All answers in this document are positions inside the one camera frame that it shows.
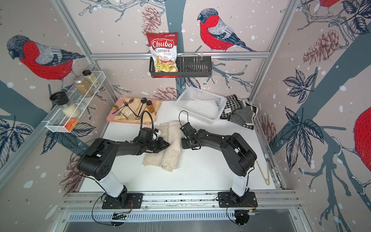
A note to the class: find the spice jar black lid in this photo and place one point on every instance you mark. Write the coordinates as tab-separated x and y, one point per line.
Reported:
91	78

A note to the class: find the small orange box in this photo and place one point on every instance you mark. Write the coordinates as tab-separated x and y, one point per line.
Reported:
70	124

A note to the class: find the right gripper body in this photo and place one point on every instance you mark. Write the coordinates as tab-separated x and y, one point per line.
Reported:
185	144

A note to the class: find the pink tray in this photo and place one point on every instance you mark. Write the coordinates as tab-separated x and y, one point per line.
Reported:
111	114

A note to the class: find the black wire wall basket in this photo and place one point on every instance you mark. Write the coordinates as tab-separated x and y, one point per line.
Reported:
187	66

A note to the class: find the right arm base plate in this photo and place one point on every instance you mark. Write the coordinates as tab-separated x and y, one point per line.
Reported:
230	199

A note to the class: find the beige cloth on tray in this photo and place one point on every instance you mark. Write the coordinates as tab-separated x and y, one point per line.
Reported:
157	105

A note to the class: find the black white patterned scarf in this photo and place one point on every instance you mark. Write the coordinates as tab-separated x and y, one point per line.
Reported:
239	112

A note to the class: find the white wire wall shelf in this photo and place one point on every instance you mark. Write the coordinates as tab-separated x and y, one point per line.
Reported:
56	122

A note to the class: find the gold spoon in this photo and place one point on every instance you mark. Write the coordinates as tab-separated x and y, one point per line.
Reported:
118	111

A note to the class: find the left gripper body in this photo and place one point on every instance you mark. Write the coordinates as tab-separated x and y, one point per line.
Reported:
152	145

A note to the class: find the beige plastic tongs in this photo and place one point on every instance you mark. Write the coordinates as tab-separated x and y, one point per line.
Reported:
265	173

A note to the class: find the aluminium front rail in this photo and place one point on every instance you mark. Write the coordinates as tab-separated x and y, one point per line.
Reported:
184	200

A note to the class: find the white plastic basket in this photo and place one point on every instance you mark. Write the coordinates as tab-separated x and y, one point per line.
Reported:
202	105

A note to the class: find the small amber spice bottle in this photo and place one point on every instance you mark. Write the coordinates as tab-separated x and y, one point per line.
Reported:
150	106

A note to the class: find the large jar black lid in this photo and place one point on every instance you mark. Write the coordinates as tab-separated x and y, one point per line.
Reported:
69	109

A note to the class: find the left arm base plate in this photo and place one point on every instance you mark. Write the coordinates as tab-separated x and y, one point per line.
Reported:
124	201

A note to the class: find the black ladle spoon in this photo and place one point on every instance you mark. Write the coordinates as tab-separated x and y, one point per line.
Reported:
143	102

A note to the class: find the black gold fork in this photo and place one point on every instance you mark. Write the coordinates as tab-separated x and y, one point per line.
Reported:
126	104

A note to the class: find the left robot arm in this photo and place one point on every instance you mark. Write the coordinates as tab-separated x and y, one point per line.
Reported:
99	158

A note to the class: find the spice jar silver lid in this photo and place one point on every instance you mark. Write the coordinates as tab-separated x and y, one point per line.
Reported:
83	87

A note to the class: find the red cassava chips bag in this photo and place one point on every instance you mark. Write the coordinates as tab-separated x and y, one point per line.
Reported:
163	48

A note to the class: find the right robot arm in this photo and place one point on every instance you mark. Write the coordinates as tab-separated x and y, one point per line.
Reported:
238	154

